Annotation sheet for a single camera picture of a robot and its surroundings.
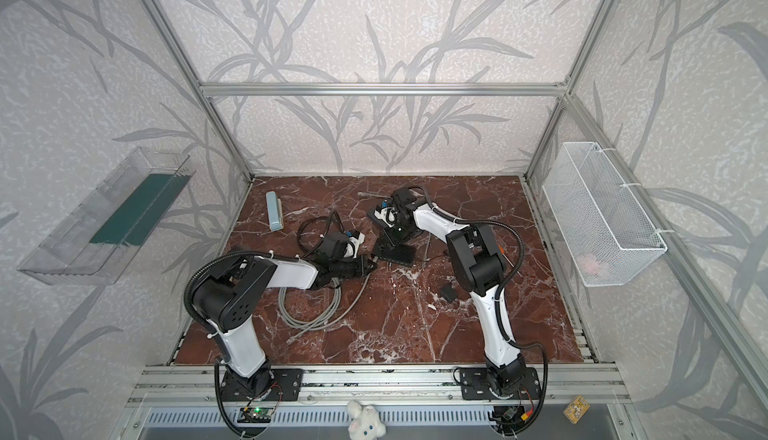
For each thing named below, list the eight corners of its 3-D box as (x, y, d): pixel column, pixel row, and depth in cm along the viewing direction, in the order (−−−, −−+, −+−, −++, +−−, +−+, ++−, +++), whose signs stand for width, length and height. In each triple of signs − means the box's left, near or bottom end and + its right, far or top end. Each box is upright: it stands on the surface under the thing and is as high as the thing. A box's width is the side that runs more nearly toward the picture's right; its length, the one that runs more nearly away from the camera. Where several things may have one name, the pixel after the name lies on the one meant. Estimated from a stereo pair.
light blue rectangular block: (273, 233, 106) (267, 224, 101) (271, 202, 115) (266, 192, 110) (284, 230, 106) (278, 221, 102) (281, 199, 116) (276, 189, 111)
